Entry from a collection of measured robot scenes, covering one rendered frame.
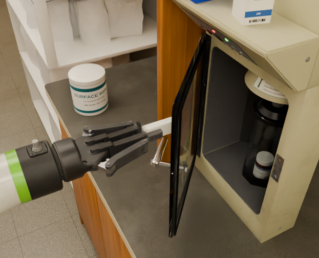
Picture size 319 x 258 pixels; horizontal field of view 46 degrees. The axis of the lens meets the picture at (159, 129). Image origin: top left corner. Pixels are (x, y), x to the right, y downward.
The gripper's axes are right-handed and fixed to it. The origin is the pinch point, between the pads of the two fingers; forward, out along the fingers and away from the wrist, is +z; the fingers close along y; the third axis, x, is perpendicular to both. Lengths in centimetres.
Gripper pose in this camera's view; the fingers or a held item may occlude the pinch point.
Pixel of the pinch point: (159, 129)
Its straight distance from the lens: 72.8
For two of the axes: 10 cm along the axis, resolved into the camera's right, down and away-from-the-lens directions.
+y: -4.7, -5.6, 6.8
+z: 8.8, -3.0, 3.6
